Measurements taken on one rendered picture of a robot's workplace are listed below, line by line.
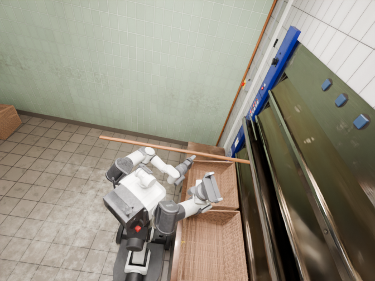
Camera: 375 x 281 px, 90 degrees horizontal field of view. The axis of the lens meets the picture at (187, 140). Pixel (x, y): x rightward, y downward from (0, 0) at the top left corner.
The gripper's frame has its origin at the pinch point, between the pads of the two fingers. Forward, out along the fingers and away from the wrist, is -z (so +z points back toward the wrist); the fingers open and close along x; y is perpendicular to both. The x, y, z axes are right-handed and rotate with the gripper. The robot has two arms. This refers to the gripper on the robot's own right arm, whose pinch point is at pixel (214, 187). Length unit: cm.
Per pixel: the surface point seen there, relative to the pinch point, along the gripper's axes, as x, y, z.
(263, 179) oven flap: -2, 49, 40
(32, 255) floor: -8, -150, 164
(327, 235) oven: -32, 42, 0
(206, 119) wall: 108, 82, 174
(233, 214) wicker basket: -24, 44, 99
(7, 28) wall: 249, -148, 118
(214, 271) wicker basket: -60, 12, 100
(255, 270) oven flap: -57, 31, 63
